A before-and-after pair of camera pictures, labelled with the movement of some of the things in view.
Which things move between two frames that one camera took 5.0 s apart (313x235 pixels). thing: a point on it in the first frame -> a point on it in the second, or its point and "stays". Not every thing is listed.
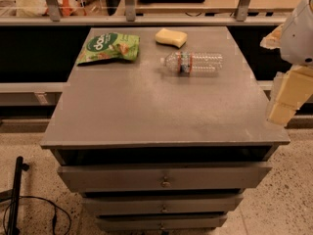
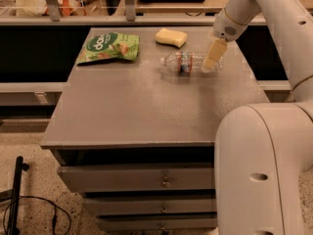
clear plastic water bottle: x=182 y=63 stays
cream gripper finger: x=289 y=92 -> x=215 y=55
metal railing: x=55 y=18 stays
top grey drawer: x=163 y=178 stays
